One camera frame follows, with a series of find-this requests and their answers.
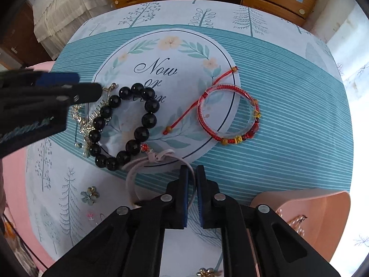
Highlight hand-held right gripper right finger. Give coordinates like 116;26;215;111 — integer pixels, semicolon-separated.
196;165;341;277

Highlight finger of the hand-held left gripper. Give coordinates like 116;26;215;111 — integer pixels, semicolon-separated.
0;70;80;88
48;82;103;105

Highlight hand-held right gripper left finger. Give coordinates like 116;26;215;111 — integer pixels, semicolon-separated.
42;164;190;277

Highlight gold charm bracelet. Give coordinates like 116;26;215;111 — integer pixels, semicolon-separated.
70;83;119;158

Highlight beige cord bracelet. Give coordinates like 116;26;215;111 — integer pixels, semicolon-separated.
122;149;197;209

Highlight black bead bracelet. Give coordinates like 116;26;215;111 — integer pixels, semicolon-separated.
88;82;161;172

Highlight red braided bracelet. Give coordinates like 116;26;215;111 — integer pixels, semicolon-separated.
163;66;262;145

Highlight pink plastic box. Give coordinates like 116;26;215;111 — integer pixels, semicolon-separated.
249;189;352;268

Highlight cream lace bedspread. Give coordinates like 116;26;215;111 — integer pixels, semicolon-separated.
31;0;113;60

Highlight pink blanket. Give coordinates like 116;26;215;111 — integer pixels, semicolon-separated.
0;60;59;269

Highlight gold flower brooch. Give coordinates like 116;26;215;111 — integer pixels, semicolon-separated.
196;267;223;277

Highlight teal flower brooch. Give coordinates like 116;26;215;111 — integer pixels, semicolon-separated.
80;186;100;206

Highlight tree print tablecloth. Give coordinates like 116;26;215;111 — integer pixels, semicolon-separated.
24;1;354;277

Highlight white floral curtain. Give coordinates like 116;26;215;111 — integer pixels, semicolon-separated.
305;0;369;267

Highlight pearl necklace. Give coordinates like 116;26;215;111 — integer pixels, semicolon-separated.
275;207;308;238

